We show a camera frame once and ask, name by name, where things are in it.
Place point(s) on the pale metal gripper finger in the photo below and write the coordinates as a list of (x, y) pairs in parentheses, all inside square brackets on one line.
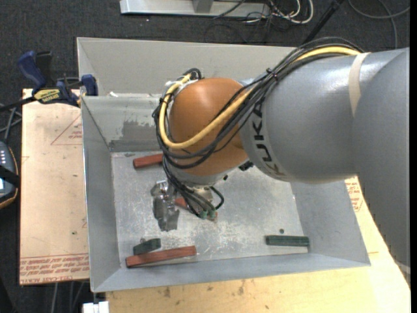
[(159, 207), (172, 219)]

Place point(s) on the short dark green flat block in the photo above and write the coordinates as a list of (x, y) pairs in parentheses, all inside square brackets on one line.
[(146, 246)]

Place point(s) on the long red-brown flat block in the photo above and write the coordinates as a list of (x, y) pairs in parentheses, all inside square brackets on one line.
[(161, 256)]

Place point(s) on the grey metal bin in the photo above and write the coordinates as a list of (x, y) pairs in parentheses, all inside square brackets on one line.
[(247, 204)]

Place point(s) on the long dark green flat block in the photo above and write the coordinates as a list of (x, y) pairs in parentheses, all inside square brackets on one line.
[(287, 240)]

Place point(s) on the black cylinder on white bracket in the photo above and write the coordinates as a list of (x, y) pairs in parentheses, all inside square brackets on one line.
[(246, 166)]

